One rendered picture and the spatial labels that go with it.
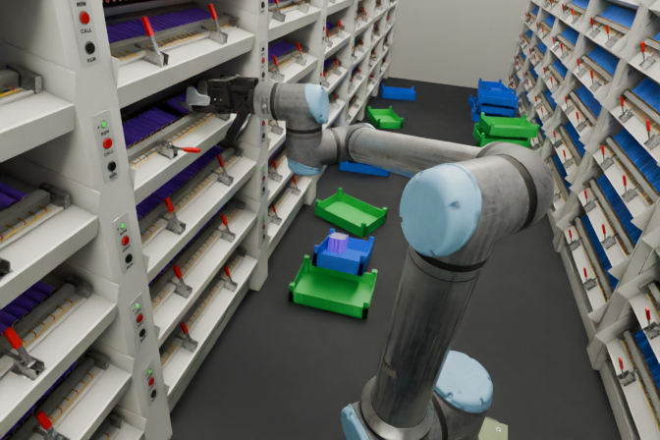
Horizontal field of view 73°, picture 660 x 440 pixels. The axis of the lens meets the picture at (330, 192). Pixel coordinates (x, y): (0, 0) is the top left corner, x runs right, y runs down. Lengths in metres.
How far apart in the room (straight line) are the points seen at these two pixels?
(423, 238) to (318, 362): 1.01
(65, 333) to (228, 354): 0.74
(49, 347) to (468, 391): 0.82
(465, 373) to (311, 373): 0.58
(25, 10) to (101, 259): 0.43
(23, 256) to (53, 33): 0.33
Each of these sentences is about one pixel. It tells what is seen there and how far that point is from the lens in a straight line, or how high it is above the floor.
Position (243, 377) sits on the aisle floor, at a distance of 1.53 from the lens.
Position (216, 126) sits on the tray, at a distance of 1.23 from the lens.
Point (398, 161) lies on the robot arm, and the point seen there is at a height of 0.81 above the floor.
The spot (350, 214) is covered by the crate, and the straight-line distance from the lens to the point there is 2.28.
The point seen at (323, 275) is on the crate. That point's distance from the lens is 1.88.
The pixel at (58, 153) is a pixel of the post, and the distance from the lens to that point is 0.87.
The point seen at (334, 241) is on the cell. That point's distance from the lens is 1.94.
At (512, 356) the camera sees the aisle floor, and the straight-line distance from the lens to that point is 1.76.
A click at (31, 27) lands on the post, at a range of 0.81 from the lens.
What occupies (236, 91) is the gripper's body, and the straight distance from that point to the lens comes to 1.13.
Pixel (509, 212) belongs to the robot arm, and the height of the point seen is 0.90.
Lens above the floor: 1.19
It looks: 29 degrees down
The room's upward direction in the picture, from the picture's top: 4 degrees clockwise
